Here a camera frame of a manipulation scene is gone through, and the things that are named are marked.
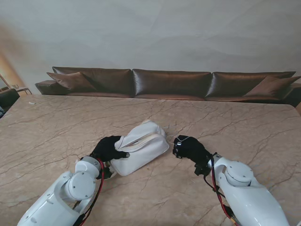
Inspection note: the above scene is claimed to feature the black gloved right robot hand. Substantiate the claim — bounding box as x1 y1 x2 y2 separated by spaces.
173 134 212 168

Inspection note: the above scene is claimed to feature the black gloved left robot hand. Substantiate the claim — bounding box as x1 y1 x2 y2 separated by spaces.
90 136 131 164

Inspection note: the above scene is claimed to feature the cream white cosmetics bag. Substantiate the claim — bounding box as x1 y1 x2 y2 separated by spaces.
107 120 170 181

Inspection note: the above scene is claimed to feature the brown leather sofa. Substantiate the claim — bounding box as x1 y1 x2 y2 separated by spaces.
35 66 301 108

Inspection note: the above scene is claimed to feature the brown sofa cushion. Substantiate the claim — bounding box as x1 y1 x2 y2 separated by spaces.
243 75 301 97
46 72 97 93

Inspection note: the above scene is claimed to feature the small wooden side table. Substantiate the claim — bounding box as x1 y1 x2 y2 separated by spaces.
14 86 32 96

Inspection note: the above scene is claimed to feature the dark armchair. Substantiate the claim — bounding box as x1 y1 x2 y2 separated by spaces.
0 89 21 108

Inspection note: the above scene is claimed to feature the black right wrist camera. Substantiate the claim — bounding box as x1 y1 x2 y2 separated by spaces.
194 161 211 177

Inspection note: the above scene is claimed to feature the red black right arm cable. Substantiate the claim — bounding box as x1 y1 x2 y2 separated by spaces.
203 154 240 226

